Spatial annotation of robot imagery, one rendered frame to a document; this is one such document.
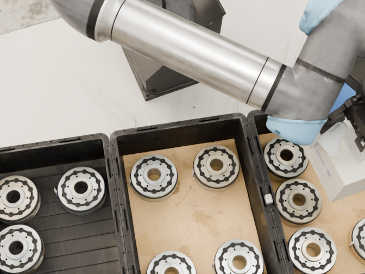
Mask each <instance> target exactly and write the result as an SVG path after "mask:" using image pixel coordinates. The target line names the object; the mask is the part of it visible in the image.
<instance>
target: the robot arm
mask: <svg viewBox="0 0 365 274"><path fill-rule="evenodd" d="M49 2H50V4H51V5H52V7H53V8H54V9H55V11H56V12H57V13H58V14H59V15H60V17H61V18H62V19H63V20H64V21H65V22H66V23H67V24H68V25H70V26H71V27H72V28H73V29H75V30H76V31H77V32H79V33H81V34H82V35H84V36H85V37H87V38H89V39H92V40H94V41H97V42H99V43H102V42H105V41H108V40H110V41H112V42H114V43H117V44H119V45H121V46H123V47H125V48H127V49H129V50H131V51H134V52H136V53H138V54H140V55H142V56H144V57H146V58H148V59H151V60H153V61H155V62H157V63H159V64H161V65H163V66H166V67H168V68H170V69H172V70H175V71H177V72H179V73H181V74H183V75H185V76H187V77H189V78H192V79H194V80H196V81H198V82H200V83H202V84H204V85H207V86H209V87H211V88H213V89H215V90H217V91H219V92H221V93H224V94H226V95H228V96H230V97H232V98H234V99H236V100H238V101H241V102H243V103H245V104H247V105H249V106H251V107H253V108H256V109H258V110H260V111H262V112H265V113H266V114H268V116H267V118H268V120H267V122H266V126H267V128H268V129H269V130H270V131H271V132H273V133H274V134H276V135H278V136H280V137H281V138H283V139H285V140H288V141H290V142H292V143H295V144H298V145H302V146H307V145H309V148H310V149H312V148H314V147H315V146H316V145H317V144H320V145H321V146H322V148H323V149H324V150H325V151H326V152H327V154H328V155H329V156H330V157H332V158H336V157H337V156H339V154H340V145H339V142H340V139H341V138H342V137H344V136H345V135H346V134H347V131H348V127H347V125H346V124H345V123H344V122H343V121H344V120H345V117H346V118H347V120H348V121H350V123H351V125H352V127H353V128H354V130H355V133H356V135H357V138H356V139H355V140H354V142H355V143H356V145H357V147H358V149H359V150H360V152H363V150H364V149H365V144H364V146H362V144H361V142H364V143H365V0H309V2H308V4H307V6H306V8H305V10H304V12H303V15H302V17H301V19H300V22H299V29H300V30H301V31H302V32H304V33H305V35H307V39H306V41H305V43H304V45H303V47H302V49H301V51H300V53H299V56H298V57H297V59H296V61H295V64H294V65H293V67H290V66H287V65H285V64H283V63H281V62H279V61H277V60H275V59H272V58H270V57H268V56H266V55H264V54H262V53H259V52H257V51H255V50H253V49H251V48H249V47H246V46H244V45H242V44H240V43H238V42H236V41H233V40H231V39H229V38H226V37H225V36H222V35H220V34H218V33H216V32H213V31H211V30H209V29H207V28H205V27H203V26H200V25H198V24H196V23H194V19H195V12H194V6H193V3H192V1H191V0H49ZM344 83H346V84H347V85H348V86H350V87H351V88H352V89H353V90H354V91H356V95H355V96H352V97H350V98H348V99H347V100H346V101H345V102H344V103H343V104H342V105H341V106H340V107H339V108H337V109H336V110H334V111H333V112H331V113H330V111H331V109H332V107H333V105H334V103H335V101H336V99H337V97H338V95H339V93H340V91H341V89H342V87H343V85H344ZM329 113H330V114H329Z"/></svg>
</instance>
